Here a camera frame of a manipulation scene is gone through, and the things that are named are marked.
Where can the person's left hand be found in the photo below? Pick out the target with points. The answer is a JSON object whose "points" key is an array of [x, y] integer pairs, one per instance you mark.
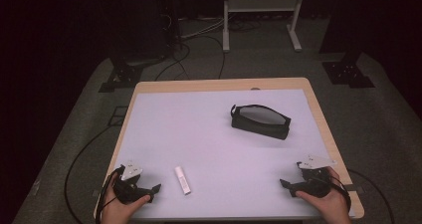
{"points": [[116, 212]]}

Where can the dark equipment cabinet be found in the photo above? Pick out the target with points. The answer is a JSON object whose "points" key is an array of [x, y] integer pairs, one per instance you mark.
{"points": [[142, 21]]}

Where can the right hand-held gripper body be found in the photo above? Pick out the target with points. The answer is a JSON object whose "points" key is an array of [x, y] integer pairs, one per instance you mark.
{"points": [[315, 180]]}

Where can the person's right hand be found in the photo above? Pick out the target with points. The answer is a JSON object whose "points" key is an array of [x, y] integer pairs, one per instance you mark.
{"points": [[326, 207]]}

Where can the black mesh zipper pouch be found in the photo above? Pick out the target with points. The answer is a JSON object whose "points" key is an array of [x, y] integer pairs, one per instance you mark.
{"points": [[262, 124]]}

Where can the white metal stand frame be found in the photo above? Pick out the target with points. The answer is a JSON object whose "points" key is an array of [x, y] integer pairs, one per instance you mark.
{"points": [[226, 25]]}

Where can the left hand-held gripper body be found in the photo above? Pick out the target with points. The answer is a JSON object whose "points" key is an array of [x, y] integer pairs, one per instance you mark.
{"points": [[127, 189]]}

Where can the white tube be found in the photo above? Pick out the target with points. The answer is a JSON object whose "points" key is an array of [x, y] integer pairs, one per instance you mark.
{"points": [[183, 180]]}

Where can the black stand base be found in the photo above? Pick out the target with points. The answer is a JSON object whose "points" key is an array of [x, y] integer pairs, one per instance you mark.
{"points": [[122, 78], [348, 73]]}

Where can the white table mat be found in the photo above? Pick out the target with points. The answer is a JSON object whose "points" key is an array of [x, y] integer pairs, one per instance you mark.
{"points": [[199, 134]]}

